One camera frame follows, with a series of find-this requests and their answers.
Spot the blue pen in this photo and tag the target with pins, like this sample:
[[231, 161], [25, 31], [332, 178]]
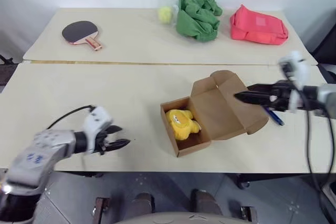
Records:
[[275, 117]]

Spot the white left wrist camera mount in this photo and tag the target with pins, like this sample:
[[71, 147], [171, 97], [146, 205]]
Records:
[[95, 121]]

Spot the black table base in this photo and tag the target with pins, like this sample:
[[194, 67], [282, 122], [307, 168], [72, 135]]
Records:
[[244, 180]]

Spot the crumpled green cloth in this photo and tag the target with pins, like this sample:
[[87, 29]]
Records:
[[197, 19]]

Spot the brown block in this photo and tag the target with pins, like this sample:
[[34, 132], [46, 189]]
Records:
[[248, 214], [102, 208]]

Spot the yellow-green tennis ball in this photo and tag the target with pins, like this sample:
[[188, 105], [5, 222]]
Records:
[[165, 14]]

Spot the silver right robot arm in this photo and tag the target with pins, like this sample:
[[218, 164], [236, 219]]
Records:
[[324, 96]]

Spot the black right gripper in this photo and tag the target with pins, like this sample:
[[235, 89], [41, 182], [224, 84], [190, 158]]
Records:
[[281, 96]]

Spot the clear plastic container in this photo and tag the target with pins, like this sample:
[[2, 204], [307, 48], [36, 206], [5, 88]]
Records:
[[174, 14]]

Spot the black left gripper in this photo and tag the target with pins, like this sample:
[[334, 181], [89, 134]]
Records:
[[103, 142]]

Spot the black stand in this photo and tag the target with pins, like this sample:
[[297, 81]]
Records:
[[5, 74]]

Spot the black chair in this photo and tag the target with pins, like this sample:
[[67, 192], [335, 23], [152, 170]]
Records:
[[326, 48]]

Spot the brown cardboard box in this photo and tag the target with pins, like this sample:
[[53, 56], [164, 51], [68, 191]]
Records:
[[223, 113]]

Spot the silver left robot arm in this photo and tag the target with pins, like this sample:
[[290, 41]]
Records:
[[44, 150]]

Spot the yellow plush toy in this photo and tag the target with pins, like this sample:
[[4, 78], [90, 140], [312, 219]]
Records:
[[181, 124]]

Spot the pink-red fabric pouch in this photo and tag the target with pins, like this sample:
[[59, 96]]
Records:
[[258, 26]]

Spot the black table tennis paddle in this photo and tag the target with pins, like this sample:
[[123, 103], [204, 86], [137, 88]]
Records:
[[76, 31]]

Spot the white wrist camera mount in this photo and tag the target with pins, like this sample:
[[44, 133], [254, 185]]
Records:
[[95, 121], [300, 69]]

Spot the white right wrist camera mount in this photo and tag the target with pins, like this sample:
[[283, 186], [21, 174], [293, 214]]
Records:
[[300, 69]]

